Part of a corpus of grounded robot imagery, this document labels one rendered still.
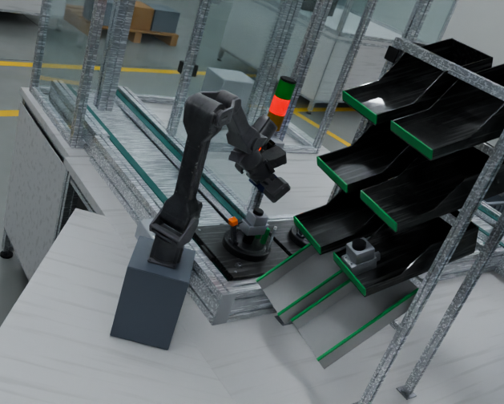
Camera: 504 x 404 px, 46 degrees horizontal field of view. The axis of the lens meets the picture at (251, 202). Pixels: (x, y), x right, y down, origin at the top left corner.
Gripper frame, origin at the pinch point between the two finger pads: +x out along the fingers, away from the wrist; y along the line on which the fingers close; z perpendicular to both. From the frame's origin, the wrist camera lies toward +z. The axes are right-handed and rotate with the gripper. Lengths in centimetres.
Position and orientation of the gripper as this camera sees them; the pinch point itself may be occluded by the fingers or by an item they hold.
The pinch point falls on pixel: (268, 187)
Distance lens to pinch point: 160.6
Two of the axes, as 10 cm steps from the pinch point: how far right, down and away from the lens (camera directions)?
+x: 3.8, 5.6, 7.4
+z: 7.5, -6.5, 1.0
